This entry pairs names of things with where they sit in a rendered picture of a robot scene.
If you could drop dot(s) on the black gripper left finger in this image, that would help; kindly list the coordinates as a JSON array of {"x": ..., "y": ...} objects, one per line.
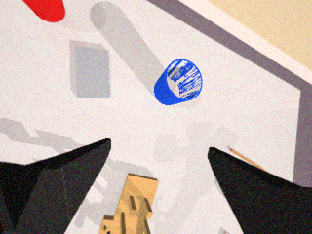
[{"x": 42, "y": 197}]

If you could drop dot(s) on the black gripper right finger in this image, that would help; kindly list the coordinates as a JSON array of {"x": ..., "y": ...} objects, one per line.
[{"x": 262, "y": 203}]

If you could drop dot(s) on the red cup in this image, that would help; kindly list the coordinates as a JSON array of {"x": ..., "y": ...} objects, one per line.
[{"x": 49, "y": 10}]

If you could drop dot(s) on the blue mug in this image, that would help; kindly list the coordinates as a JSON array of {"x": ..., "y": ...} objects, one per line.
[{"x": 181, "y": 81}]

